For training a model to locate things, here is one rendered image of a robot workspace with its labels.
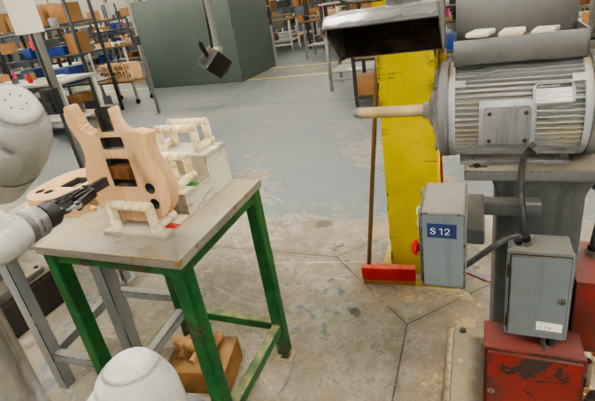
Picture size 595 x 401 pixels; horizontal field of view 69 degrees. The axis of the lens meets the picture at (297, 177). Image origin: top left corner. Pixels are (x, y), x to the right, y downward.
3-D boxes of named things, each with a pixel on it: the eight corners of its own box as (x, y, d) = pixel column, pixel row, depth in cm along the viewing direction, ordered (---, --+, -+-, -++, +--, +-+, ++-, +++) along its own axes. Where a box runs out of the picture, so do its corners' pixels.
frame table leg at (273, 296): (293, 351, 212) (258, 187, 177) (289, 360, 207) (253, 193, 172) (282, 350, 214) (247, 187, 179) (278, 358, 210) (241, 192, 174)
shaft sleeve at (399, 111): (422, 102, 120) (421, 110, 119) (423, 111, 123) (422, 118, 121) (359, 105, 127) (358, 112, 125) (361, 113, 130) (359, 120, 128)
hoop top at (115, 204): (157, 208, 143) (154, 199, 141) (150, 213, 140) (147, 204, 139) (112, 206, 151) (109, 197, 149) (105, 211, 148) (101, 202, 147)
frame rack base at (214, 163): (233, 180, 179) (224, 141, 173) (214, 196, 167) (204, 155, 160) (180, 179, 190) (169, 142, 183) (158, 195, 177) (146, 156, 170)
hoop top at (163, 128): (199, 131, 163) (197, 122, 162) (194, 133, 160) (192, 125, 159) (157, 132, 171) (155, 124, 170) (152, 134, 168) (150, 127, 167)
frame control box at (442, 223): (524, 262, 115) (530, 173, 104) (533, 318, 97) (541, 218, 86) (428, 255, 124) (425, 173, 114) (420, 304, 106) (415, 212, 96)
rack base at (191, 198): (214, 196, 167) (209, 174, 164) (191, 217, 154) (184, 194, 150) (158, 194, 178) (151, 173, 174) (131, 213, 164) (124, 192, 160)
